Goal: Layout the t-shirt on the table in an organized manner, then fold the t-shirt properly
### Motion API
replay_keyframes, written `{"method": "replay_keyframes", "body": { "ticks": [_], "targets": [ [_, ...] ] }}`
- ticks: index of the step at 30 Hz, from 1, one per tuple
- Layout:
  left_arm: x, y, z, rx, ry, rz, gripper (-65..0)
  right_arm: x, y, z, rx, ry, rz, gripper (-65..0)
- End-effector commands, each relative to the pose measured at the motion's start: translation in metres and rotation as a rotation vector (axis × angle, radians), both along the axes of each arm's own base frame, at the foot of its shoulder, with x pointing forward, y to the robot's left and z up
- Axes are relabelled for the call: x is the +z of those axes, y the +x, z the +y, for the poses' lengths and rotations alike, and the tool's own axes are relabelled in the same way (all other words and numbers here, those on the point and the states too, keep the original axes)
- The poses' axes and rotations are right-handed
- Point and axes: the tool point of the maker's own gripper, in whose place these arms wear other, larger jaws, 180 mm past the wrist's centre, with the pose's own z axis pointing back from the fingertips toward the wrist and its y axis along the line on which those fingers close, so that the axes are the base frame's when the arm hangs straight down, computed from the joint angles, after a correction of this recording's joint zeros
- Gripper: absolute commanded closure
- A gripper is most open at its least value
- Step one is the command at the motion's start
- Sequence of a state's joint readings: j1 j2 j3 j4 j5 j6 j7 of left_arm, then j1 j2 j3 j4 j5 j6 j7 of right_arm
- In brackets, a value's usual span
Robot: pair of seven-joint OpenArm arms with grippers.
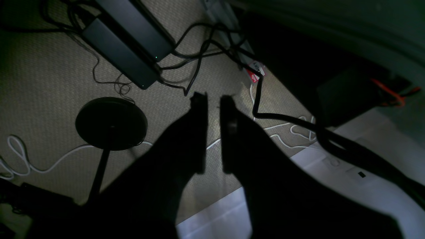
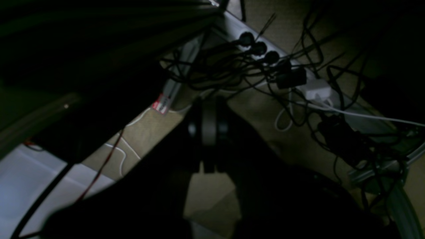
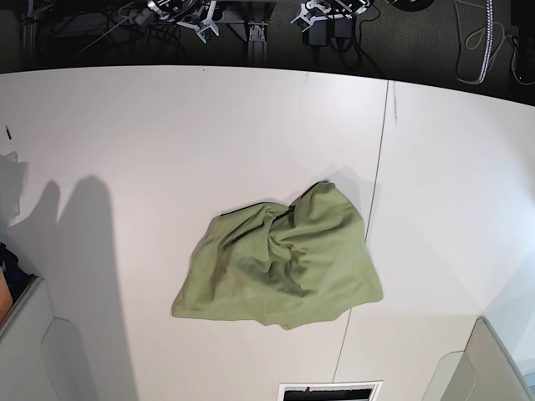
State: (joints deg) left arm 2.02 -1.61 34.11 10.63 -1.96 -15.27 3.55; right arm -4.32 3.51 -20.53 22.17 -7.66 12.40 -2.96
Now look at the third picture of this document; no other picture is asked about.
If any white power strip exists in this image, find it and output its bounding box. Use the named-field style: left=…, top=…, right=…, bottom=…
left=127, top=8, right=155, bottom=26

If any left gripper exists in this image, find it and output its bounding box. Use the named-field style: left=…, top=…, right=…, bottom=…
left=291, top=0, right=333, bottom=30

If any green t-shirt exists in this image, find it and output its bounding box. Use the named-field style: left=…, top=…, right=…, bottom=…
left=171, top=181, right=384, bottom=330

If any white beaded cable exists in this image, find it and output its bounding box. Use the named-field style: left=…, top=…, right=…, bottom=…
left=480, top=0, right=494, bottom=83

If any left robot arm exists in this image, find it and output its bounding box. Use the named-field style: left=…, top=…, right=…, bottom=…
left=291, top=0, right=373, bottom=32

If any white vent frame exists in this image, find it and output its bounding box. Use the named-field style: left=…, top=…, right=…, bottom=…
left=277, top=380, right=383, bottom=401

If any aluminium table leg post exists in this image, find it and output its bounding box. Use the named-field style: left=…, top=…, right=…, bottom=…
left=247, top=23, right=267, bottom=67

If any black power adapter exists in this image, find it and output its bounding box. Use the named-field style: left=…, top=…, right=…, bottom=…
left=302, top=20, right=328, bottom=47

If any grey looped cable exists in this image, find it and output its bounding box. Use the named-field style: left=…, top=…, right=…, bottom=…
left=454, top=16, right=509, bottom=84

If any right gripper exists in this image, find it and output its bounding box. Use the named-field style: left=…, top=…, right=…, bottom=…
left=176, top=2, right=219, bottom=43

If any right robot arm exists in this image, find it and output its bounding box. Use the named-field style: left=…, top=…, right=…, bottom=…
left=147, top=0, right=219, bottom=43

